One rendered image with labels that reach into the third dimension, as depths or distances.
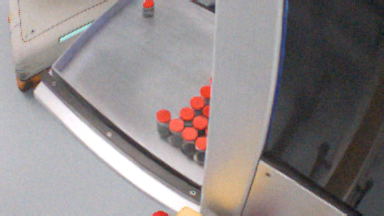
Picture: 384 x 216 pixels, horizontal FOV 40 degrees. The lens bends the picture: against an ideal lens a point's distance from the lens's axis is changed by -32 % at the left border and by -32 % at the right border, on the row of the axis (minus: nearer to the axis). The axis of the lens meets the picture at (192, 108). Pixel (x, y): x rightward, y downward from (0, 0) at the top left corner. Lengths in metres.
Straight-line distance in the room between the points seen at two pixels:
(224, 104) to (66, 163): 1.44
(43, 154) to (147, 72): 1.02
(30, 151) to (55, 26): 0.45
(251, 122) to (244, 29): 0.13
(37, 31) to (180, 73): 1.01
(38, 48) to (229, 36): 1.49
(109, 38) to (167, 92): 0.16
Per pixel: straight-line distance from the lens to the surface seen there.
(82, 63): 1.16
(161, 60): 1.15
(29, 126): 2.17
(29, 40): 2.04
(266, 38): 0.55
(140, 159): 1.04
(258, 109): 0.63
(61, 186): 2.03
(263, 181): 0.73
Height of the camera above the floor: 1.82
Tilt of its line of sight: 58 degrees down
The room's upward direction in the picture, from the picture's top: 2 degrees clockwise
